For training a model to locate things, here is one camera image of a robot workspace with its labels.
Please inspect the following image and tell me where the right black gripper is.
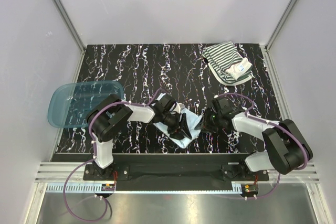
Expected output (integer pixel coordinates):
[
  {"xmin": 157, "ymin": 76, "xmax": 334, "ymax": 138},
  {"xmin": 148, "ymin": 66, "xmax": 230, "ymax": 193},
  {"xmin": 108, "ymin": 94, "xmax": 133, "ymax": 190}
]
[{"xmin": 195, "ymin": 108, "xmax": 222, "ymax": 134}]

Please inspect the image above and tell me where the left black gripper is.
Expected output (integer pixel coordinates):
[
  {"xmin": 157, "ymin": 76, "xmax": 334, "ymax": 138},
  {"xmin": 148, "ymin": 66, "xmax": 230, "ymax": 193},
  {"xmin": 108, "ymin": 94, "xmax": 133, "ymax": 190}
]
[{"xmin": 160, "ymin": 111, "xmax": 192, "ymax": 143}]

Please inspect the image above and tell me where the light blue towel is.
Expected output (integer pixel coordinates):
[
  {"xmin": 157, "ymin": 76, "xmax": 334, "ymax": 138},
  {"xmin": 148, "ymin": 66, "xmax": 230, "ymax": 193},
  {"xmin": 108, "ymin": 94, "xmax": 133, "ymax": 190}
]
[{"xmin": 153, "ymin": 103, "xmax": 201, "ymax": 148}]

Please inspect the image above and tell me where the green white striped towel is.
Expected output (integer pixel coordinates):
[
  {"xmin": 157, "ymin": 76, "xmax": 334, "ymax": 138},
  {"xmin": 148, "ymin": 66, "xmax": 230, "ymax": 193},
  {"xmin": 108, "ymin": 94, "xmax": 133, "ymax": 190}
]
[{"xmin": 202, "ymin": 41, "xmax": 253, "ymax": 86}]

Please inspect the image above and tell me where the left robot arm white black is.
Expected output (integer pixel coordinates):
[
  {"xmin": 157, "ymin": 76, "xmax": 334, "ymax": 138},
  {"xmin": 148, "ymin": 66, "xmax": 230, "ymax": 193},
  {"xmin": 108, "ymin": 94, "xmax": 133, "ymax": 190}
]
[{"xmin": 87, "ymin": 93, "xmax": 200, "ymax": 180}]

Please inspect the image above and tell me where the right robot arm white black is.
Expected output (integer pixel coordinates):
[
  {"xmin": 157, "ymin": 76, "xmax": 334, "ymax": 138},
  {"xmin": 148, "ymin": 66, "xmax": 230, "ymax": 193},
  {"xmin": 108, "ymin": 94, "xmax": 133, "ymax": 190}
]
[{"xmin": 195, "ymin": 97, "xmax": 313, "ymax": 180}]

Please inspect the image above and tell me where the right electronics board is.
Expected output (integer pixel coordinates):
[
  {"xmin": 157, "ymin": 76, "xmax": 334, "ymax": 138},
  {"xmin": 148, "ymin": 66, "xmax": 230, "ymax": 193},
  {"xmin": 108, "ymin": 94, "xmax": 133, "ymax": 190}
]
[{"xmin": 243, "ymin": 184, "xmax": 259, "ymax": 194}]

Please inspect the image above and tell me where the electronics board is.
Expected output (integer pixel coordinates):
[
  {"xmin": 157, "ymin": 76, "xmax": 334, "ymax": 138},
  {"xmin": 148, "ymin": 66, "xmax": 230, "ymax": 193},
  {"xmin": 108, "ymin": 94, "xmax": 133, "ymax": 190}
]
[
  {"xmin": 101, "ymin": 184, "xmax": 116, "ymax": 191},
  {"xmin": 243, "ymin": 184, "xmax": 259, "ymax": 194}
]

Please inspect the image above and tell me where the left electronics board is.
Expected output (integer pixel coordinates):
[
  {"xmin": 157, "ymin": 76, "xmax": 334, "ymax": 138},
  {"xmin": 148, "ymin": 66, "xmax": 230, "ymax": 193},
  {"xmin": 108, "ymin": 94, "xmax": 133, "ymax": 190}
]
[{"xmin": 101, "ymin": 184, "xmax": 116, "ymax": 191}]

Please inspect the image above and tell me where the blue transparent plastic container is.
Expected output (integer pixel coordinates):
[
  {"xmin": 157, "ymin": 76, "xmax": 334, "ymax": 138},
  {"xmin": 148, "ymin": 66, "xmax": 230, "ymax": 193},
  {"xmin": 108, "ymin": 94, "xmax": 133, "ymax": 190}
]
[{"xmin": 47, "ymin": 80, "xmax": 124, "ymax": 129}]

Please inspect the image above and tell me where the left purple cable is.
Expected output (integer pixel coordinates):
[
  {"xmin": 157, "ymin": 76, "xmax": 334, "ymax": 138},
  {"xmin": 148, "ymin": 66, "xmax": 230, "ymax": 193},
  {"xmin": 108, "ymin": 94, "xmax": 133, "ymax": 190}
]
[{"xmin": 64, "ymin": 87, "xmax": 166, "ymax": 221}]

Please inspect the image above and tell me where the aluminium frame rail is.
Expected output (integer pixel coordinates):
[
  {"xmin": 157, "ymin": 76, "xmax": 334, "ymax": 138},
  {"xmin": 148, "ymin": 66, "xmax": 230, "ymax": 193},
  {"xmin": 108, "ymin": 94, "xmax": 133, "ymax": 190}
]
[{"xmin": 35, "ymin": 163, "xmax": 320, "ymax": 194}]

